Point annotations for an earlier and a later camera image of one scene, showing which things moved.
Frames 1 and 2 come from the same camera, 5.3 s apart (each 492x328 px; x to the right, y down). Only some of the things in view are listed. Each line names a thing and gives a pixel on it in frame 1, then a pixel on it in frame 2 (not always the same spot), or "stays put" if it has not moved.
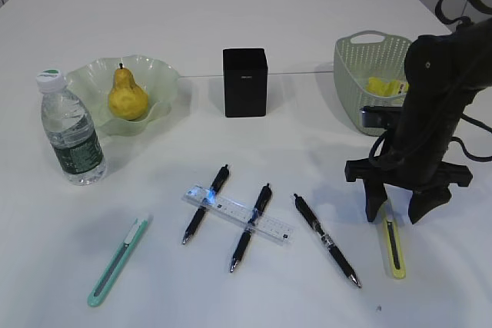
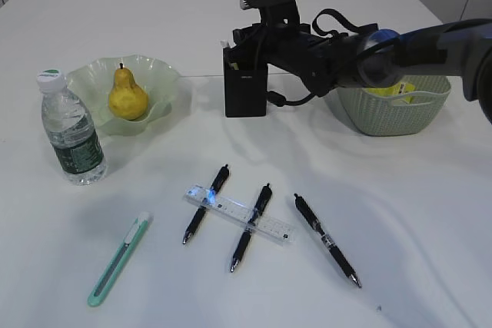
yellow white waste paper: x=378 y=87 stays put
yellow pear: x=127 y=101 stays put
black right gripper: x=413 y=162 -> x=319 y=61
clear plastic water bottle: x=71 y=131 stays put
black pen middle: x=262 y=203 stays put
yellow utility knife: x=394 y=250 -> x=225 y=44
